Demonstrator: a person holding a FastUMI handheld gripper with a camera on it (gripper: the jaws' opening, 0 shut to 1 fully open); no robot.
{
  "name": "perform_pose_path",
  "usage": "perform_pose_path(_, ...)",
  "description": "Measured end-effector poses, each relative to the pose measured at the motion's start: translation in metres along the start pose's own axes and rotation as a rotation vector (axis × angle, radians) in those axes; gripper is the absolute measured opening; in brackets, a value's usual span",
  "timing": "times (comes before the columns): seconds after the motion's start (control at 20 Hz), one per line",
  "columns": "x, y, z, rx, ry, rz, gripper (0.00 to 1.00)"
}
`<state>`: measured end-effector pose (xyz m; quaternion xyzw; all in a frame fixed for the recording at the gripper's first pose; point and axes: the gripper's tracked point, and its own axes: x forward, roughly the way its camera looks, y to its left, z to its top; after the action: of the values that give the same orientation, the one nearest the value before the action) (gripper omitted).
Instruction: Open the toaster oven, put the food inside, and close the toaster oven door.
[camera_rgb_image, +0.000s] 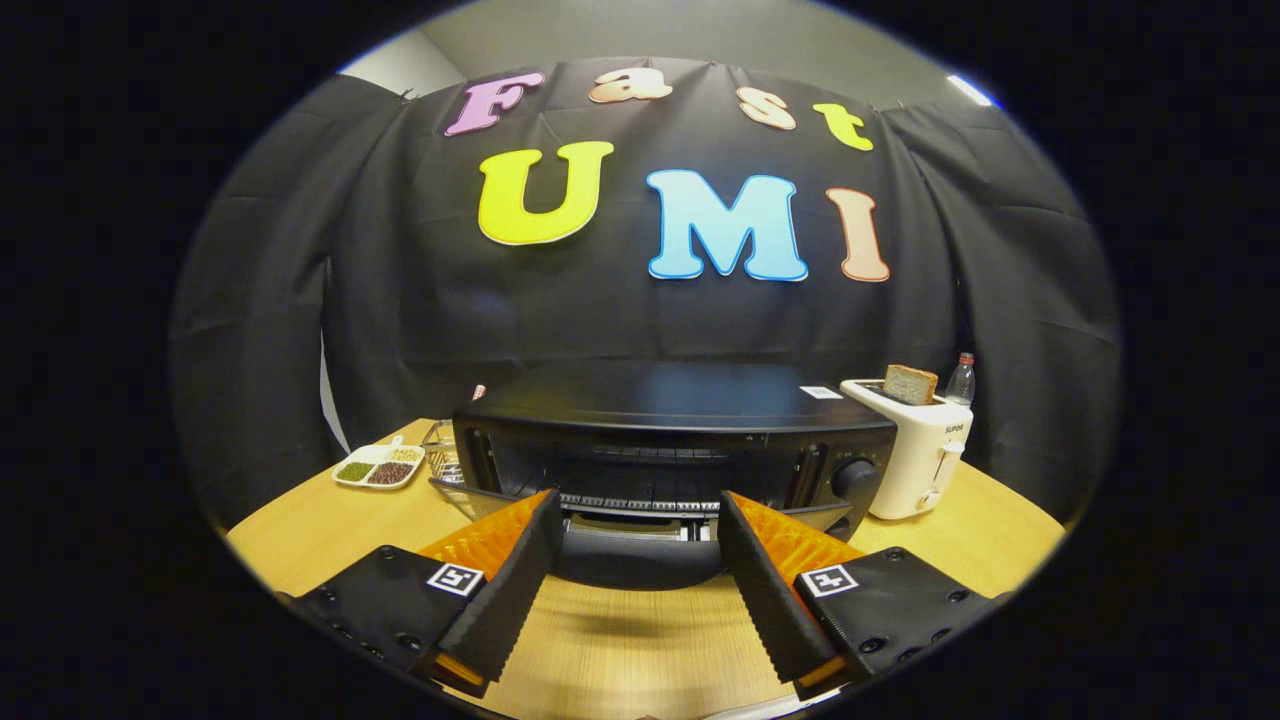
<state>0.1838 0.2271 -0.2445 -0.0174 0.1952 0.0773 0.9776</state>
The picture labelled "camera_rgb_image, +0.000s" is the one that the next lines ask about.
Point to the black backdrop cloth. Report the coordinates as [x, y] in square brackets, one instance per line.
[650, 320]

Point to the small ceiling light panel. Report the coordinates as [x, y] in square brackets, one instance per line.
[970, 90]

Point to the black toaster oven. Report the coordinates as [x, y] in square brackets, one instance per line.
[670, 400]

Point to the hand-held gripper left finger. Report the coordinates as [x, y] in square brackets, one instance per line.
[515, 590]

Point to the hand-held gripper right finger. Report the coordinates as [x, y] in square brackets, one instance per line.
[765, 590]

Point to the clear plastic water bottle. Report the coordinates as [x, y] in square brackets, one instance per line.
[961, 382]

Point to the white pop-up toaster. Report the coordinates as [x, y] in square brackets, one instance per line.
[915, 455]

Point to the brown bread slice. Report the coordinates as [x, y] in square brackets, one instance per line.
[910, 385]

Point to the white divided dish of beans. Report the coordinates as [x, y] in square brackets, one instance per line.
[380, 468]

